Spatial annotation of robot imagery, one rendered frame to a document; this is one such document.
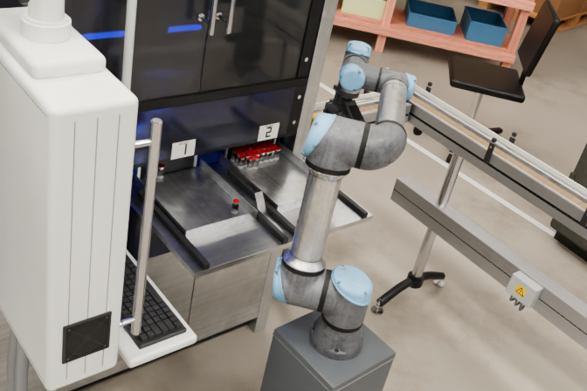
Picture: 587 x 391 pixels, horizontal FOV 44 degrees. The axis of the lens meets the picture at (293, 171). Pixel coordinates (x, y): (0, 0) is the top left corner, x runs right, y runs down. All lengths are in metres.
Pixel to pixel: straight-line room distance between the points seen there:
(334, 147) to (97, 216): 0.58
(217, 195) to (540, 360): 1.83
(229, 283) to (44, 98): 1.60
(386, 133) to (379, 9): 4.60
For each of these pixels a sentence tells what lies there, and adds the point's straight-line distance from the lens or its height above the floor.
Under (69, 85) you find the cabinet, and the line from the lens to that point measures 1.46.
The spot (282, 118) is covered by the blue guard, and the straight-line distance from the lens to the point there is 2.52.
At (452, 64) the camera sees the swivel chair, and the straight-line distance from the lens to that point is 4.97.
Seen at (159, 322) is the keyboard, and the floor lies 0.83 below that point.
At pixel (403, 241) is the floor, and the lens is 3.97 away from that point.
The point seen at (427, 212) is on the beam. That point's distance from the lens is 3.31.
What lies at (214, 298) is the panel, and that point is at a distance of 2.87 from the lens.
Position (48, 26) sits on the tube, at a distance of 1.55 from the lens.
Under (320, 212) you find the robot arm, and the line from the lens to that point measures 1.83.
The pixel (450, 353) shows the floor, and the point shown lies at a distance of 3.40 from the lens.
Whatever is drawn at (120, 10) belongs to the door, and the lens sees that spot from 2.02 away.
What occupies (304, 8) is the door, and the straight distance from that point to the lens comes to 2.38.
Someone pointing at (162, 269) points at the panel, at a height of 0.53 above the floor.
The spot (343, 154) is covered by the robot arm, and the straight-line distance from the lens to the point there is 1.75.
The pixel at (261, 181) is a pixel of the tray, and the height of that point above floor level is 0.88.
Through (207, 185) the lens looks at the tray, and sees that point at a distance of 2.42.
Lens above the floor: 2.20
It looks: 31 degrees down
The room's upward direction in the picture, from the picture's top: 12 degrees clockwise
